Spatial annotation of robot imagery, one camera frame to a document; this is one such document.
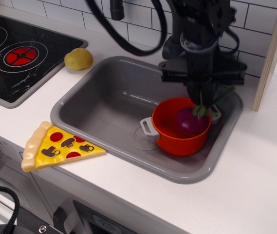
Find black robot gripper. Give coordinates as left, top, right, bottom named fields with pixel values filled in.
left=159, top=46, right=247, bottom=107

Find purple toy beet green leaves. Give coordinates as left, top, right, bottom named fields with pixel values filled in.
left=176, top=86, right=235, bottom=136

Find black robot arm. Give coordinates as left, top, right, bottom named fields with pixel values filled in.
left=159, top=0, right=247, bottom=107

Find grey plastic sink basin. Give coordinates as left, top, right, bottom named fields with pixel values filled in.
left=51, top=57, right=242, bottom=184

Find green toy broccoli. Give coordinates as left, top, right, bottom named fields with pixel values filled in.
left=221, top=51, right=236, bottom=61

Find dark grey toy faucet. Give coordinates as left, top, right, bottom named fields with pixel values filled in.
left=110, top=0, right=183, bottom=59

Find light wooden side panel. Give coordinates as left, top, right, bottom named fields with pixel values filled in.
left=252, top=19, right=277, bottom=112

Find yellow toy potato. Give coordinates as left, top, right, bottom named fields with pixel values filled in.
left=64, top=48, right=93, bottom=71

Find toy pizza slice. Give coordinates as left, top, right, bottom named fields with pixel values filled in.
left=21, top=121, right=106, bottom=172

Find white toy oven front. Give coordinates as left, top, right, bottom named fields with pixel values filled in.
left=0, top=137, right=181, bottom=234

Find black toy stove top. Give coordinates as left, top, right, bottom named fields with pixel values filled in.
left=0, top=16, right=88, bottom=109

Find black base with screw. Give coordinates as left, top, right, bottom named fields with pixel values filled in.
left=0, top=186, right=63, bottom=234

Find orange toy pot grey handles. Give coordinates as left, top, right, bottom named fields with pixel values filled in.
left=140, top=97, right=220, bottom=156

